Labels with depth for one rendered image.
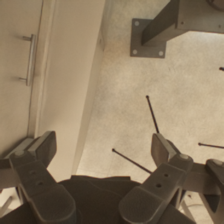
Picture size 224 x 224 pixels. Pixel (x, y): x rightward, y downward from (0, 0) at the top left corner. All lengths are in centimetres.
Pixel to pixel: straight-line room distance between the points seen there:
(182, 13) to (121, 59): 93
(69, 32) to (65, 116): 31
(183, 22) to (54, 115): 54
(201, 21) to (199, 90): 112
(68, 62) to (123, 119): 98
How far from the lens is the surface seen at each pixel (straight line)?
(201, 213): 166
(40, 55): 62
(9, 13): 49
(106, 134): 153
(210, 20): 58
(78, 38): 62
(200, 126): 175
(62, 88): 63
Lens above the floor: 140
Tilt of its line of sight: 74 degrees down
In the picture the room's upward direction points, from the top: 177 degrees clockwise
